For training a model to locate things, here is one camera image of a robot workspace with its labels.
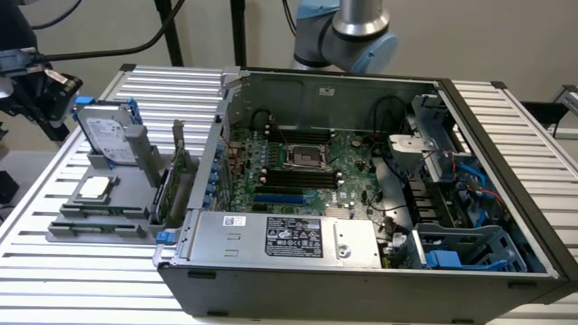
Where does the green graphics card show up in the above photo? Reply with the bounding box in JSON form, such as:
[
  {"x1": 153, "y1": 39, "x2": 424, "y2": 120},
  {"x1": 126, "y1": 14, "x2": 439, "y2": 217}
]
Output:
[{"x1": 149, "y1": 118, "x2": 190, "y2": 225}]

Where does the black box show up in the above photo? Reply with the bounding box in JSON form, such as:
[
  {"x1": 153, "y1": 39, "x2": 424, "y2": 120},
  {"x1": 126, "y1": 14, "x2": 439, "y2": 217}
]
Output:
[{"x1": 517, "y1": 100, "x2": 568, "y2": 128}]

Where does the blue-grey disk bay cage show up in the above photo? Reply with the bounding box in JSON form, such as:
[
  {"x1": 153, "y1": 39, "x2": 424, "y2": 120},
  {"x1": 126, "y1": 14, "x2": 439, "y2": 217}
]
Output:
[{"x1": 412, "y1": 222, "x2": 528, "y2": 272}]

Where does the grey parts rack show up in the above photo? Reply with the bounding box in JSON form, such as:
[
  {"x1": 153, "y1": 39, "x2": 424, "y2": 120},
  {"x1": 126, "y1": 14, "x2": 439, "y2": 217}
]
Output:
[{"x1": 46, "y1": 124, "x2": 202, "y2": 243}]

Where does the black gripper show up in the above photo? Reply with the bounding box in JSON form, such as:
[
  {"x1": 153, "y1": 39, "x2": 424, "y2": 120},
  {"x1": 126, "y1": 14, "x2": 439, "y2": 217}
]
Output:
[{"x1": 11, "y1": 69, "x2": 85, "y2": 143}]

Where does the CPU socket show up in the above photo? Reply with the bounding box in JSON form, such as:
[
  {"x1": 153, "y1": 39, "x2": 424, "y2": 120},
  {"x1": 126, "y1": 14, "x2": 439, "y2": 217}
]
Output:
[{"x1": 280, "y1": 143, "x2": 329, "y2": 169}]

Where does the neighbouring aluminium frame table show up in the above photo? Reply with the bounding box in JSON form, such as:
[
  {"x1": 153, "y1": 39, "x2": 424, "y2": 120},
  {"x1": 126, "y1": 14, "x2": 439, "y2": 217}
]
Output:
[{"x1": 545, "y1": 84, "x2": 578, "y2": 139}]

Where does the black stand pole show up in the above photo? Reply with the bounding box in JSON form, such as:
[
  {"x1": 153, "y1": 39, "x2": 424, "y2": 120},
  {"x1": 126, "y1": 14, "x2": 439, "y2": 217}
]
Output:
[
  {"x1": 153, "y1": 0, "x2": 185, "y2": 67},
  {"x1": 228, "y1": 0, "x2": 248, "y2": 67}
]

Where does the black RAM slot bank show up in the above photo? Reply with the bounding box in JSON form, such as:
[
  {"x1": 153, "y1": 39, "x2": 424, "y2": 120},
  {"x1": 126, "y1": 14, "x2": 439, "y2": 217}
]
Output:
[
  {"x1": 257, "y1": 167, "x2": 340, "y2": 190},
  {"x1": 264, "y1": 126, "x2": 333, "y2": 146}
]

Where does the grey-blue wrist camera box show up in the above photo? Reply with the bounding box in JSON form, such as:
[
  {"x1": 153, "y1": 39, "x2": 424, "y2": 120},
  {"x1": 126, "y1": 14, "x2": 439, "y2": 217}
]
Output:
[{"x1": 0, "y1": 48, "x2": 37, "y2": 76}]

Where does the green motherboard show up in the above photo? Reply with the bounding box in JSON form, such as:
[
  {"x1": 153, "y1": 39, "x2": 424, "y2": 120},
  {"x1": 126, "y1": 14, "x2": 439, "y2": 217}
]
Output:
[{"x1": 224, "y1": 127, "x2": 385, "y2": 221}]

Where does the black open PC case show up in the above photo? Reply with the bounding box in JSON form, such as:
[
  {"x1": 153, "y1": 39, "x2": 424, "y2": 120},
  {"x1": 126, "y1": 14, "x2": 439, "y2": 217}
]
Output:
[{"x1": 154, "y1": 66, "x2": 578, "y2": 320}]

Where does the black looped wire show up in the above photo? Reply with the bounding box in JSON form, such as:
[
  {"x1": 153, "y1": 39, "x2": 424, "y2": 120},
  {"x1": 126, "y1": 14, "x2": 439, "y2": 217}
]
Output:
[
  {"x1": 249, "y1": 108, "x2": 272, "y2": 131},
  {"x1": 370, "y1": 95, "x2": 408, "y2": 137}
]

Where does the hard disk blue carrier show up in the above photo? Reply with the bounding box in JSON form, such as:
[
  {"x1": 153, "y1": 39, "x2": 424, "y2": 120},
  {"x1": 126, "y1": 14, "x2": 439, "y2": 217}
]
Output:
[{"x1": 70, "y1": 97, "x2": 144, "y2": 167}]

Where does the green RAM stick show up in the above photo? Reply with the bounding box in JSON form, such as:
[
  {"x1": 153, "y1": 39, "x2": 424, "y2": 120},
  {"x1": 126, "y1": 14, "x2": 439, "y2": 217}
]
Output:
[{"x1": 66, "y1": 204, "x2": 148, "y2": 218}]

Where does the silver power supply unit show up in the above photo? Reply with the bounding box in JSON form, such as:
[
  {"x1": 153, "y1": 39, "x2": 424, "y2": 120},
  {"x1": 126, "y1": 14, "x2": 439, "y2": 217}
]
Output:
[{"x1": 178, "y1": 211, "x2": 385, "y2": 270}]

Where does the blue expansion slot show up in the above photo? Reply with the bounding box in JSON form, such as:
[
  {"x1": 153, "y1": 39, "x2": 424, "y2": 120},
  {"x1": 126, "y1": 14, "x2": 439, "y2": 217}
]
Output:
[{"x1": 252, "y1": 192, "x2": 304, "y2": 204}]

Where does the silver CPU chip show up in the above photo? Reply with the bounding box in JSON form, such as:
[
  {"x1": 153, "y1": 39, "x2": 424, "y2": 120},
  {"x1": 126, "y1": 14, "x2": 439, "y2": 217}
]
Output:
[{"x1": 77, "y1": 175, "x2": 114, "y2": 199}]

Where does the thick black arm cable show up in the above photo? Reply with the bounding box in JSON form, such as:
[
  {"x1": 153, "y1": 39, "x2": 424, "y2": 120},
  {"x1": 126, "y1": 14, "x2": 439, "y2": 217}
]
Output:
[{"x1": 34, "y1": 0, "x2": 186, "y2": 64}]

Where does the red wire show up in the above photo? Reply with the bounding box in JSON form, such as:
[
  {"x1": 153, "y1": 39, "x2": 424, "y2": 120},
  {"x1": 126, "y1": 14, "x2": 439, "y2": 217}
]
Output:
[{"x1": 480, "y1": 188, "x2": 512, "y2": 232}]

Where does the blue wire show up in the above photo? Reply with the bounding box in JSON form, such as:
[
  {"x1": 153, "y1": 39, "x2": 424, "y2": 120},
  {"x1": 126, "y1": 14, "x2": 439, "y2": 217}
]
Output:
[{"x1": 453, "y1": 160, "x2": 489, "y2": 231}]

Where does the grey metal drive cage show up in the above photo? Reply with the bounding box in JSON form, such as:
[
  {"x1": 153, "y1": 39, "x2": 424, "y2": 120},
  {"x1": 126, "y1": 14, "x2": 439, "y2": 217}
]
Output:
[{"x1": 386, "y1": 93, "x2": 476, "y2": 184}]

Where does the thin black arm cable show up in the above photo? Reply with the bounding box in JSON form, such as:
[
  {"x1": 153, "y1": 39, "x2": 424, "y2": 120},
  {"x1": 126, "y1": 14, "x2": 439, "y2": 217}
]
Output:
[{"x1": 281, "y1": 0, "x2": 298, "y2": 36}]

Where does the silver chipset heat sink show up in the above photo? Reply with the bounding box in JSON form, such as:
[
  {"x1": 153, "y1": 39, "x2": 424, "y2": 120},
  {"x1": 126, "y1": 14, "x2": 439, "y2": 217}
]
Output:
[{"x1": 321, "y1": 207, "x2": 353, "y2": 220}]

